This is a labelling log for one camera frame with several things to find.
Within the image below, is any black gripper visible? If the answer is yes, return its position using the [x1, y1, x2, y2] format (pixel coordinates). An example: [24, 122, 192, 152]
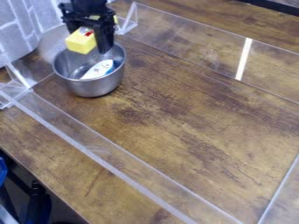
[59, 0, 116, 54]

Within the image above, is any yellow butter block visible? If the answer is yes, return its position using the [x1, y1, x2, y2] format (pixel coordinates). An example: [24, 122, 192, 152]
[66, 26, 98, 54]

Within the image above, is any stainless steel bowl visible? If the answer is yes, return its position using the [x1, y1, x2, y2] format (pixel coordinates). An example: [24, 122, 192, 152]
[52, 43, 127, 97]

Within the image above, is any white fish toy in bowl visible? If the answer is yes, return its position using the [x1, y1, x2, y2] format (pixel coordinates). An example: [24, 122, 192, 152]
[80, 59, 115, 80]

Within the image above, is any grey brick pattern cloth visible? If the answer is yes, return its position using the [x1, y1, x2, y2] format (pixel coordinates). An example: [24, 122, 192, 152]
[0, 0, 70, 68]

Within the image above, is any clear acrylic barrier front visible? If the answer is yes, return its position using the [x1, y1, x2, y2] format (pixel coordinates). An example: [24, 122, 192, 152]
[0, 83, 243, 224]

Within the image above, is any clear acrylic triangular bracket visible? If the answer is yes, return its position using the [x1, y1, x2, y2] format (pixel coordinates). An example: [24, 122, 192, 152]
[116, 2, 138, 35]

